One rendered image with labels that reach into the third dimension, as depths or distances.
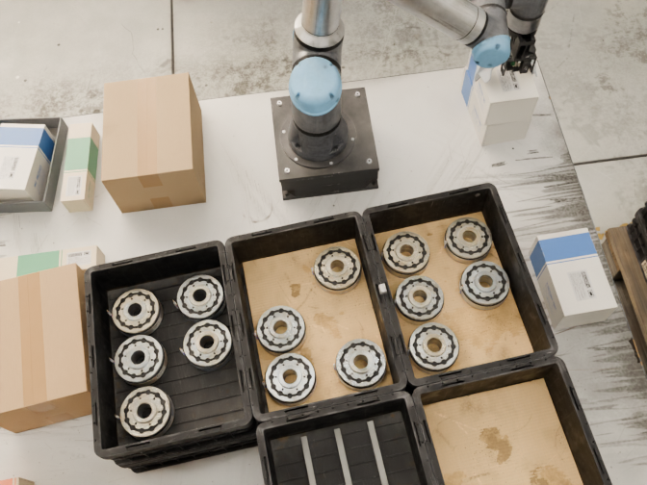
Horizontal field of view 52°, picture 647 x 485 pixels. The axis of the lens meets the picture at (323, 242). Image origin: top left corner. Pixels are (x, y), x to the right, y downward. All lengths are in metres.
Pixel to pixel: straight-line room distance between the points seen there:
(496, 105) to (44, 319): 1.15
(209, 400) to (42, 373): 0.35
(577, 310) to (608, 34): 1.83
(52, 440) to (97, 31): 2.07
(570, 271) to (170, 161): 0.96
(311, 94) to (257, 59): 1.49
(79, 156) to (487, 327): 1.12
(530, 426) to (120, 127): 1.17
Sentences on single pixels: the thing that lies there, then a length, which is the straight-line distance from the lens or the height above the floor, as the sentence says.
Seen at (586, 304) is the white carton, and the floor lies 0.79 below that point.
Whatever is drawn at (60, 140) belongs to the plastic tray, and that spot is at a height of 0.73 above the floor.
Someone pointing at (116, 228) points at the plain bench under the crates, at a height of 0.70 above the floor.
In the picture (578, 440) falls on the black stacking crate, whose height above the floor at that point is 0.89.
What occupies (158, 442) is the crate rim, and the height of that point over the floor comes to 0.93.
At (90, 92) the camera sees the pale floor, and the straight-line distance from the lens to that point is 3.05.
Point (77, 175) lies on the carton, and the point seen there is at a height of 0.76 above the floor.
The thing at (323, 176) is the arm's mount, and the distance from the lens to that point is 1.66.
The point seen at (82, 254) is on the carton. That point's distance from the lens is 1.72.
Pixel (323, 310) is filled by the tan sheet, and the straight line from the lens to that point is 1.46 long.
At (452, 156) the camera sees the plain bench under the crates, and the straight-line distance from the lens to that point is 1.81.
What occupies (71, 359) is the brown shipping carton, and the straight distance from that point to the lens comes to 1.51.
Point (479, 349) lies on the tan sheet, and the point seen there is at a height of 0.83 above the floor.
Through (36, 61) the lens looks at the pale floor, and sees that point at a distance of 3.27.
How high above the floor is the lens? 2.19
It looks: 63 degrees down
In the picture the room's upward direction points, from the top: 6 degrees counter-clockwise
